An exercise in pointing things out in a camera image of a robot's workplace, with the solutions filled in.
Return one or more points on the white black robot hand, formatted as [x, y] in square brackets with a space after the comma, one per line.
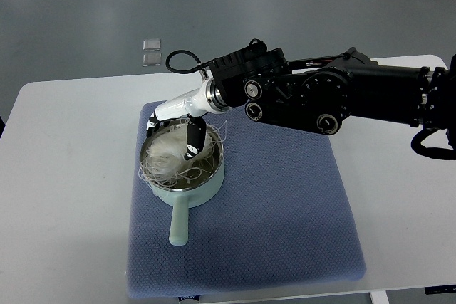
[196, 103]

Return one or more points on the white vermicelli bundle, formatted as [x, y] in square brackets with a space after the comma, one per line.
[162, 159]

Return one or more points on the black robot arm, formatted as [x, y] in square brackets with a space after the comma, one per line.
[317, 95]

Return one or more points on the mint green steel pot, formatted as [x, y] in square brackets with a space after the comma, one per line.
[181, 200]

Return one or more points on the upper silver floor plate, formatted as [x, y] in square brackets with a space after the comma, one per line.
[151, 44]

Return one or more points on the blue textured mat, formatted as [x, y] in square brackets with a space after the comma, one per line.
[281, 217]

